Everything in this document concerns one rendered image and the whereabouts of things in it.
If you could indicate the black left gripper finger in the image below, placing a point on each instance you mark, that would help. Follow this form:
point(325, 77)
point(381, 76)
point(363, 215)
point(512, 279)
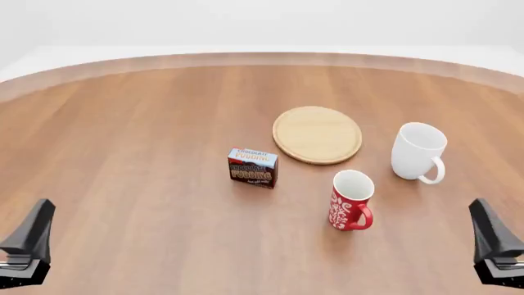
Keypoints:
point(34, 229)

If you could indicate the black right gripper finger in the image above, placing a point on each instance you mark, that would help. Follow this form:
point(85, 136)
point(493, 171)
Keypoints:
point(489, 233)

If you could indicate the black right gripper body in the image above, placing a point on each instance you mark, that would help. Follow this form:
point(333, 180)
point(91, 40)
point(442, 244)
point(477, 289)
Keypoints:
point(501, 272)

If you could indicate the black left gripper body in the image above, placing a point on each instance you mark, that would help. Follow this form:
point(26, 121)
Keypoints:
point(20, 272)

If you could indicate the round wooden plate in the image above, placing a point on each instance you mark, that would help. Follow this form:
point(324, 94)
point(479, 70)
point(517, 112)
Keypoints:
point(317, 134)

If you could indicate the chocolate pudding box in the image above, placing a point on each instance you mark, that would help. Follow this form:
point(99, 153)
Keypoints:
point(252, 170)

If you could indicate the white mug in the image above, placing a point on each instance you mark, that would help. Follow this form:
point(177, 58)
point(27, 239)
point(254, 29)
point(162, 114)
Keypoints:
point(415, 153)

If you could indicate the red patterned mug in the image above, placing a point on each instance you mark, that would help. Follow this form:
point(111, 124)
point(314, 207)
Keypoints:
point(346, 202)

